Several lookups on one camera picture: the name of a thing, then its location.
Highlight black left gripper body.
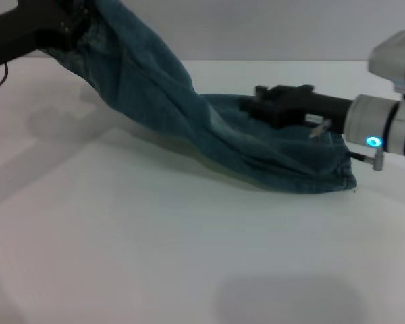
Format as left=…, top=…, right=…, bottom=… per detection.
left=0, top=0, right=90, bottom=69

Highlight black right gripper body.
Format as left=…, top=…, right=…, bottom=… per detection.
left=279, top=84, right=354, bottom=132

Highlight blue denim shorts with cartoon print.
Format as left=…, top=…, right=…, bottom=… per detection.
left=42, top=0, right=358, bottom=196

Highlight silver cable connector plug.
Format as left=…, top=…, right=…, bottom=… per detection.
left=349, top=150, right=384, bottom=171

